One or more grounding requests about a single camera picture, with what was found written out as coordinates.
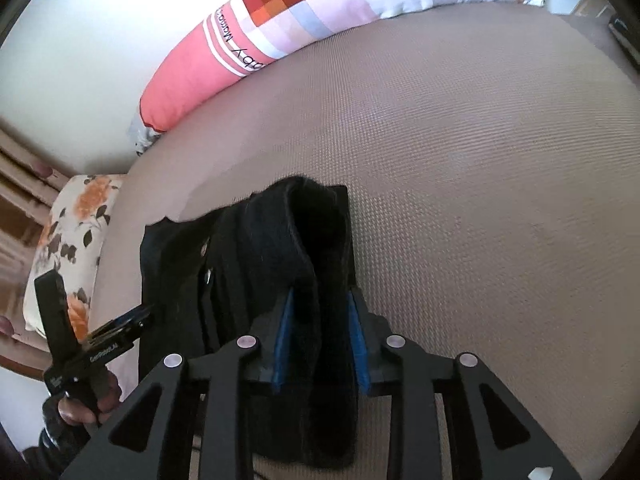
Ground pink plaid bolster pillow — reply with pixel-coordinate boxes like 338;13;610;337
129;0;544;153

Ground left hand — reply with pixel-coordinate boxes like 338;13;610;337
58;372;122;426

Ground beige woven bed cover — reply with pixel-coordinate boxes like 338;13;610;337
90;3;639;479

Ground brown curtain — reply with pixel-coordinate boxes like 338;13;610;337
0;123;72;311

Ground black pants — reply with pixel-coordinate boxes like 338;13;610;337
138;176;358;469

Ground white floral pillow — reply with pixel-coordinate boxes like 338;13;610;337
23;174;125;340

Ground striped navy olive garment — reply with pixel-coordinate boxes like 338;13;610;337
608;14;640;67

